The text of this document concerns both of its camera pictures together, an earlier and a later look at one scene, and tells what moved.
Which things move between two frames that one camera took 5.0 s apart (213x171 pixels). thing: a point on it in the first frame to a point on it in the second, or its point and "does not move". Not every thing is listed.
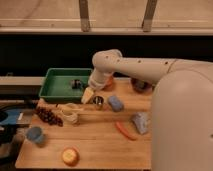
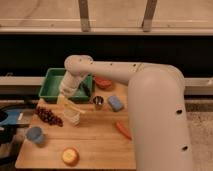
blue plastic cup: x=34 y=133 does not move
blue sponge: x=115 y=104 does not move
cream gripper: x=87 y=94 to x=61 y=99
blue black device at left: x=10 y=120 does not move
